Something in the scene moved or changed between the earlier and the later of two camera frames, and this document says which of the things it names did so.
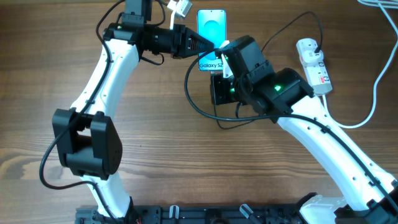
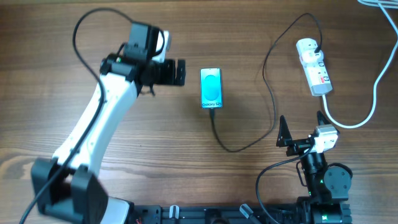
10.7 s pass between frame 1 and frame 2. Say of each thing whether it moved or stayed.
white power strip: stayed
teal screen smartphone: moved
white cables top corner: stayed
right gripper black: moved
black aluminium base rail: stayed
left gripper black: moved
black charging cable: moved
